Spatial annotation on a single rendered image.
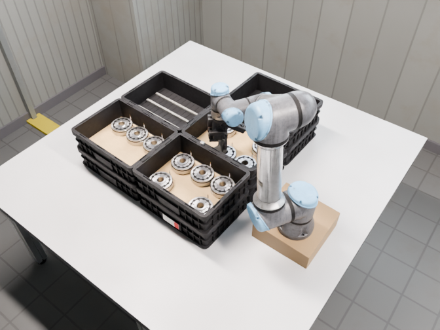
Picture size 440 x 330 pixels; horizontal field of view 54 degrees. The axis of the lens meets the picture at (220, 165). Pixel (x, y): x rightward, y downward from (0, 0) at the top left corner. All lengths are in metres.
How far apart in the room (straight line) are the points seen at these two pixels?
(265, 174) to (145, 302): 0.68
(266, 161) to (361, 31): 2.00
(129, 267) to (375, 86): 2.29
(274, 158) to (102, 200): 0.94
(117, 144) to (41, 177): 0.40
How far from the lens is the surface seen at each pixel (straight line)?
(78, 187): 2.12
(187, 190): 1.84
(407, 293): 2.71
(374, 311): 2.59
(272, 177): 1.44
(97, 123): 2.14
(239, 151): 1.99
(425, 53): 3.17
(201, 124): 2.04
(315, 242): 1.77
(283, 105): 1.30
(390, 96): 3.39
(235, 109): 1.66
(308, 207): 1.60
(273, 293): 1.73
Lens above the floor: 2.23
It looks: 47 degrees down
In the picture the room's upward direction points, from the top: straight up
